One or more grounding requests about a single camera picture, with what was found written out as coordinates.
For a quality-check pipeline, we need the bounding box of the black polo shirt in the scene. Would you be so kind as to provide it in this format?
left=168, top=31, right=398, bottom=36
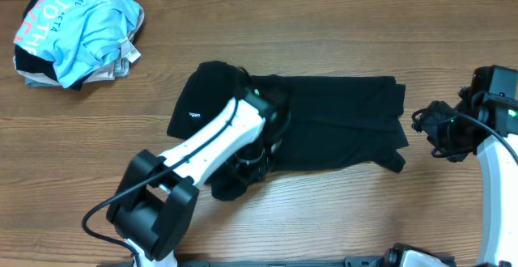
left=166, top=60, right=410, bottom=201

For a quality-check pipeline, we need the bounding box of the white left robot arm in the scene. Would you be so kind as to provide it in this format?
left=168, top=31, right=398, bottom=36
left=107, top=91, right=291, bottom=266

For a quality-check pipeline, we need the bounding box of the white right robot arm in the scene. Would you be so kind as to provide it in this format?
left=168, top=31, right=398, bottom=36
left=412, top=101, right=517, bottom=266

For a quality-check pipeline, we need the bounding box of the grey folded garment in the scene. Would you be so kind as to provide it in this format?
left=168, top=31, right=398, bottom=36
left=23, top=40, right=142, bottom=88

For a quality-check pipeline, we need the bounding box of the light blue printed t-shirt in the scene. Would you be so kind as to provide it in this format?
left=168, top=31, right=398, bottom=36
left=13, top=0, right=142, bottom=89

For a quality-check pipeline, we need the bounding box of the black folded garment in pile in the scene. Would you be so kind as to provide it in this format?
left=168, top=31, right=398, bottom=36
left=14, top=0, right=91, bottom=91

